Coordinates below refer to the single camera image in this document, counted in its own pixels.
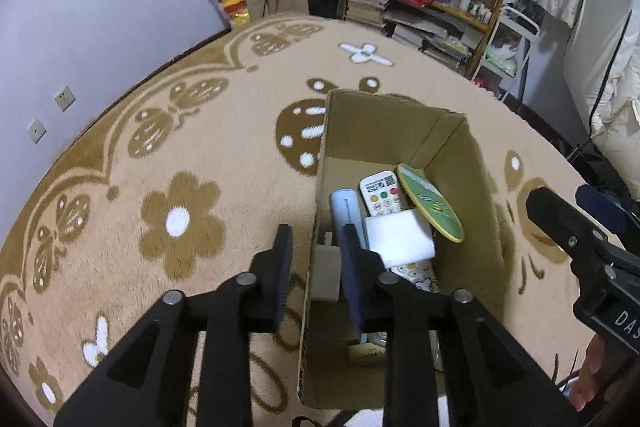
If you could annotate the white trolley cart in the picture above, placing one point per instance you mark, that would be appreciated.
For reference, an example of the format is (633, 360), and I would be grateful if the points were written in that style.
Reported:
(505, 52)

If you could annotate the cream plastic adapter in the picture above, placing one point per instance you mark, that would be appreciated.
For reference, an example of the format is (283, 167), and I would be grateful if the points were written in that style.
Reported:
(325, 272)

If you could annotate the stack of old books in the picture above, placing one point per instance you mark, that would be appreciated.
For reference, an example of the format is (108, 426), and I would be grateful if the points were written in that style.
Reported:
(366, 7)

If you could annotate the small tan box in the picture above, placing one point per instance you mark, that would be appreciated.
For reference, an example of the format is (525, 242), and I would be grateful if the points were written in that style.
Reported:
(365, 354)

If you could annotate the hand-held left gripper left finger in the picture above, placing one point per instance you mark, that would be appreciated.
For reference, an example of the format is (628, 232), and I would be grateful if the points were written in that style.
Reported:
(282, 272)

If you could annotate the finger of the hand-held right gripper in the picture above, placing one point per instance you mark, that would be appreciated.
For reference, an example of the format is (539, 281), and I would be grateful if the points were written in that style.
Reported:
(565, 227)
(602, 209)

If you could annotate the pile of magazines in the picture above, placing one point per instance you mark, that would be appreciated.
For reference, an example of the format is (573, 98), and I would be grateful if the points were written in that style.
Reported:
(435, 37)

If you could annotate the white remote with coloured buttons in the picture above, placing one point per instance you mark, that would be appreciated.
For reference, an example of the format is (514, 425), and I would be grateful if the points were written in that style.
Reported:
(380, 194)

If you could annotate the pale blue white tube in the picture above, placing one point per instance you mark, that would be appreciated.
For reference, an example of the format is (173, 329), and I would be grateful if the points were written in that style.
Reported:
(345, 207)

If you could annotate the brown cardboard box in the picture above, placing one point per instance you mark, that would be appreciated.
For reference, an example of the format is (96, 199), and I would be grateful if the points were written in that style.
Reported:
(470, 187)

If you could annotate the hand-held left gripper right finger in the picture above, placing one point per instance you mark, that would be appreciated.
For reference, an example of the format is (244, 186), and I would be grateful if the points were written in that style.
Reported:
(352, 277)

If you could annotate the person's right hand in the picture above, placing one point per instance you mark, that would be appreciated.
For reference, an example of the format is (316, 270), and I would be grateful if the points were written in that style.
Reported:
(602, 372)

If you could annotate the white padded duvet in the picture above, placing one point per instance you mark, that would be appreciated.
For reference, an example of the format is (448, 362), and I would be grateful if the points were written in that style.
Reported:
(620, 107)

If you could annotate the beige wall socket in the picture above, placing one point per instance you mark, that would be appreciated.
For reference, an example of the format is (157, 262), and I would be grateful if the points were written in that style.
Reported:
(36, 131)
(64, 98)

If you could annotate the green oval disc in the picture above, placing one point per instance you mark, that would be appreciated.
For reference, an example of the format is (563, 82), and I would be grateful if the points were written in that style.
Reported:
(430, 202)

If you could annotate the white charger cube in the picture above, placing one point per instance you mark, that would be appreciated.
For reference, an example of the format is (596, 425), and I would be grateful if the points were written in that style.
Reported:
(400, 237)

